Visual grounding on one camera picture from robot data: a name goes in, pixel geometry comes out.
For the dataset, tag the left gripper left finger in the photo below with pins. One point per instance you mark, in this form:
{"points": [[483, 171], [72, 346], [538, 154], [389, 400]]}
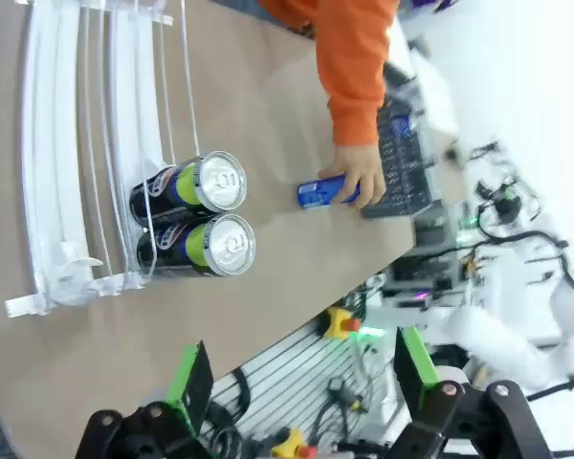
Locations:
{"points": [[191, 387]]}

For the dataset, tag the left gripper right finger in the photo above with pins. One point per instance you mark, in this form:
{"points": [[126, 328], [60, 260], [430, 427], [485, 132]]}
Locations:
{"points": [[418, 378]]}

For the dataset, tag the black lime soda can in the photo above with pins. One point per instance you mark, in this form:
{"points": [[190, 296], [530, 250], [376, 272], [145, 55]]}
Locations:
{"points": [[172, 191], [186, 248]]}

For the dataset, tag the blue soda can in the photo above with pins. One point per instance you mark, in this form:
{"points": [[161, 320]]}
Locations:
{"points": [[320, 193]]}

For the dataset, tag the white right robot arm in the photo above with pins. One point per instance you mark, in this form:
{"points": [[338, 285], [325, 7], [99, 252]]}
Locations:
{"points": [[497, 334]]}

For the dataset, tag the person's left forearm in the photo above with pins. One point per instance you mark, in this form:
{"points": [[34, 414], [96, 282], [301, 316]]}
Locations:
{"points": [[354, 86]]}

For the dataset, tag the white dispenser pusher paddle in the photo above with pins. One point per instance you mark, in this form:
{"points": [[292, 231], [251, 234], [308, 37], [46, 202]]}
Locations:
{"points": [[74, 255]]}

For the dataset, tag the white can dispenser rack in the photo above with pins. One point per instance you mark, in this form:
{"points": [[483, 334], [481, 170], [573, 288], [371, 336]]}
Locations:
{"points": [[48, 143]]}

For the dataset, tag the person's left hand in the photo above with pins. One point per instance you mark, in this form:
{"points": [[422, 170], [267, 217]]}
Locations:
{"points": [[363, 162]]}

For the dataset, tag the yellow emergency stop button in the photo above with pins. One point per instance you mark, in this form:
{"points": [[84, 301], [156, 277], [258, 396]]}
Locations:
{"points": [[292, 442], [337, 322]]}

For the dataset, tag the slotted aluminium panel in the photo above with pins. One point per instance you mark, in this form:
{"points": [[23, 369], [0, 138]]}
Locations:
{"points": [[292, 378]]}

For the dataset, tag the dark grey plastic basket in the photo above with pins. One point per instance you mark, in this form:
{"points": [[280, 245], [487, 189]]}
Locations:
{"points": [[406, 181]]}

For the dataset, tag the blue jeans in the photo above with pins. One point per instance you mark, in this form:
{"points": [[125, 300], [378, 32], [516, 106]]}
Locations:
{"points": [[239, 5]]}

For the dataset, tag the orange hooded sweatshirt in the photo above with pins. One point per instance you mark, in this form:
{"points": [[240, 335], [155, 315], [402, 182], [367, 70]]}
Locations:
{"points": [[292, 9]]}

